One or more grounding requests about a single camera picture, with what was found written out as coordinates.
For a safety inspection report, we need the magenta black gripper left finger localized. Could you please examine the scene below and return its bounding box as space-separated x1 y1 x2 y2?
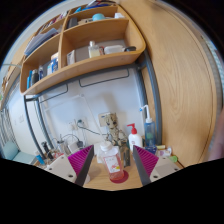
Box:
45 144 95 187

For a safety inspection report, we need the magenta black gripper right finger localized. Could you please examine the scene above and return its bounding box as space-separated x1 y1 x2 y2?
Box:
132 144 180 187

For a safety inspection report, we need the clear bottle with pink label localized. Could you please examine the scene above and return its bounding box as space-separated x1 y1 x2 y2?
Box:
100 141 124 181

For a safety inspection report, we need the blue spray bottle white nozzle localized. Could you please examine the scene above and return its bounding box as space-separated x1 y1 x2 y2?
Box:
140 105 156 152

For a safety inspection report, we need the red round coaster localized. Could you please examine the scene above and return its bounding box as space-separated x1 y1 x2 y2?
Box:
110 171 129 184

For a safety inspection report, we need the white pump bottle red top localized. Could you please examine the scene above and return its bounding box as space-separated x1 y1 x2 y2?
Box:
128 123 143 150

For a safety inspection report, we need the steel mug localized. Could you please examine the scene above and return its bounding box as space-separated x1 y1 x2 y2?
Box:
57 140 69 156

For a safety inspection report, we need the green small packet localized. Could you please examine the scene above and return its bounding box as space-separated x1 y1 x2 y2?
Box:
169 156 178 163

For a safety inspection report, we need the Groot figurine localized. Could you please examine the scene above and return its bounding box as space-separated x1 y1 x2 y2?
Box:
105 113 128 147

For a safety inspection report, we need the white desk lamp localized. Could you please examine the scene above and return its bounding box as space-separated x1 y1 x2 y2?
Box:
41 94 99 146

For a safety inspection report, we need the bed with teal bedding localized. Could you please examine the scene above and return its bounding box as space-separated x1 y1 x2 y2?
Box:
3 141 37 165

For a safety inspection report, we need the dark jar on shelf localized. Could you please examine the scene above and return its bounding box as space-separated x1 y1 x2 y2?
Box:
31 69 39 86

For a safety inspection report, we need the blue white carton on shelf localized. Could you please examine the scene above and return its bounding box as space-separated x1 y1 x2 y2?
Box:
47 58 58 75

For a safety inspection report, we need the glass perfume bottle on shelf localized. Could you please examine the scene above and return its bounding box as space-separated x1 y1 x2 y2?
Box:
88 41 100 58

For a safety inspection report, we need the white box on shelf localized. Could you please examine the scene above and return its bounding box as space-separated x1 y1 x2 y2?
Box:
104 45 124 54

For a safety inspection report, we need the white wall socket with plug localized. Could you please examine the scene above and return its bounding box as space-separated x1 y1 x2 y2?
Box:
67 118 88 131

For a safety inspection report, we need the grey metal bed frame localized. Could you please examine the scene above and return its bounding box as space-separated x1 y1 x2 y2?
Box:
23 50 162 158

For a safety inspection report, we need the wooden wall shelf unit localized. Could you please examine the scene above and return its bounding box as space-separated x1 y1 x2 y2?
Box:
20 4 146 95

